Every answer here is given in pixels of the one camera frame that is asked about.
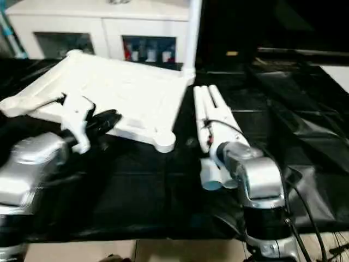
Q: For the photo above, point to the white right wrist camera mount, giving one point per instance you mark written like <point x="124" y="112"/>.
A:
<point x="226" y="131"/>

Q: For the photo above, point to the blue white pole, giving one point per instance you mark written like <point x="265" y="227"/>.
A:
<point x="12" y="35"/>

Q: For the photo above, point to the black shiny bundle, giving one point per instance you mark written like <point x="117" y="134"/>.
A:
<point x="118" y="1"/>

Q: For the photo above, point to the red white bottle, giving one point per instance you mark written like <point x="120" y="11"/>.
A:
<point x="126" y="50"/>

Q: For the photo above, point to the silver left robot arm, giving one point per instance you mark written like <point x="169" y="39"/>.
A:
<point x="30" y="163"/>

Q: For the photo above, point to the black fabric covered furniture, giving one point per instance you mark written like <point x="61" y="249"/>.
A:
<point x="259" y="24"/>

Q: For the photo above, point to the white glass-door cabinet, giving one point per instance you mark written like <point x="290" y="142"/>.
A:
<point x="95" y="27"/>

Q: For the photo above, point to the white flat board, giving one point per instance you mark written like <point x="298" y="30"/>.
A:
<point x="336" y="77"/>

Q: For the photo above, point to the black table mat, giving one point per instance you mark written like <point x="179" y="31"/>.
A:
<point x="286" y="122"/>

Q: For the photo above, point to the white patterned figure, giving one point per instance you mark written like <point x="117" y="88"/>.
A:
<point x="150" y="56"/>

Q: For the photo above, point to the long black pole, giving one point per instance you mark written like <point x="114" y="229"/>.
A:
<point x="300" y="50"/>

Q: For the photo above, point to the white plastic table top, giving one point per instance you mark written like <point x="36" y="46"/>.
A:
<point x="131" y="92"/>

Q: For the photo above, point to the white plastic table leg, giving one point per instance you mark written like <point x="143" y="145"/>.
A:
<point x="230" y="183"/>
<point x="200" y="109"/>
<point x="218" y="95"/>
<point x="192" y="41"/>

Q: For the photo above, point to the small white cup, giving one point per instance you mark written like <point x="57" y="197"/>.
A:
<point x="135" y="56"/>

